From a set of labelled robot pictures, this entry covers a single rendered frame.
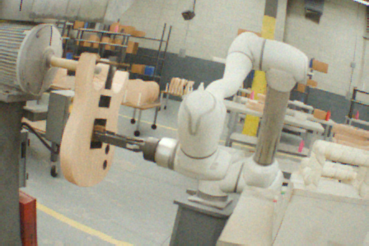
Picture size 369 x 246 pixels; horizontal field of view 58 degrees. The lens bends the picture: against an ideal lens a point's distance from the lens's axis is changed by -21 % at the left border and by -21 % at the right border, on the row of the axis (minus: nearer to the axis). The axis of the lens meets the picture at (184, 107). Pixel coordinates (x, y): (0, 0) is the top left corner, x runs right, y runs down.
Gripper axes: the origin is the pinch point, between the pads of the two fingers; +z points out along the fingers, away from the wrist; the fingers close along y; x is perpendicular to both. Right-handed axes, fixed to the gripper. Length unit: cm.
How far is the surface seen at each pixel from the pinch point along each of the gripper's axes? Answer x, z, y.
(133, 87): 25, 178, 485
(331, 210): -3, -73, -25
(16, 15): 33, 39, -17
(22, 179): -33, 43, 15
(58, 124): -3.2, 25.7, 14.3
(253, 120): 16, 1, 683
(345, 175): 5, -78, -8
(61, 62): 19.5, 15.9, -9.0
